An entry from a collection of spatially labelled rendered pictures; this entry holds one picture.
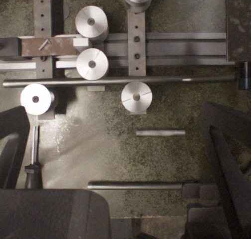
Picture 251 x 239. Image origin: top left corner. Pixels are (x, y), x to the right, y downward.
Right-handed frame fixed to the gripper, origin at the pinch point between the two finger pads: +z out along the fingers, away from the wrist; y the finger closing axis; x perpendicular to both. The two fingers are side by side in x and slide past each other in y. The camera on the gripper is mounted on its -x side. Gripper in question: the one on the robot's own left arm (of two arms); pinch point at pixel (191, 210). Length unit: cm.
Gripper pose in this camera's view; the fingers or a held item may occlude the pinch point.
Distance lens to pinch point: 41.3
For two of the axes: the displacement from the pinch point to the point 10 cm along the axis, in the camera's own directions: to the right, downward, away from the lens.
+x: 10.0, 0.2, 0.2
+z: -0.1, -0.8, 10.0
